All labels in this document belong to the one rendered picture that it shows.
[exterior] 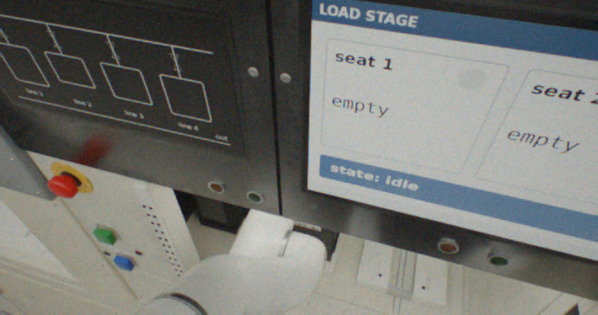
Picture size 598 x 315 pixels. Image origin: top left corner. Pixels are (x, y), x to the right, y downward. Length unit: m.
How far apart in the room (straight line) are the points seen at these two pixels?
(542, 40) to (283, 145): 0.22
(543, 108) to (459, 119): 0.05
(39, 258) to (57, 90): 0.83
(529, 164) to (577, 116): 0.05
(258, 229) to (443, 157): 0.38
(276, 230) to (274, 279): 0.13
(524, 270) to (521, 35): 0.27
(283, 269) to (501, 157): 0.32
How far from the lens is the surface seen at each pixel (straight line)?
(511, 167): 0.35
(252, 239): 0.63
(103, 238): 0.76
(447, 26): 0.27
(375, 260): 1.02
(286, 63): 0.31
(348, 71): 0.30
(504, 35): 0.28
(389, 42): 0.28
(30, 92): 0.54
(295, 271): 0.55
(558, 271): 0.47
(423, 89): 0.30
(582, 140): 0.33
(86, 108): 0.49
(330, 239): 0.86
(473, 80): 0.29
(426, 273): 1.04
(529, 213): 0.39
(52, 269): 1.24
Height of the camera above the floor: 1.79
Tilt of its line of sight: 46 degrees down
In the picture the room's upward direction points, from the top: straight up
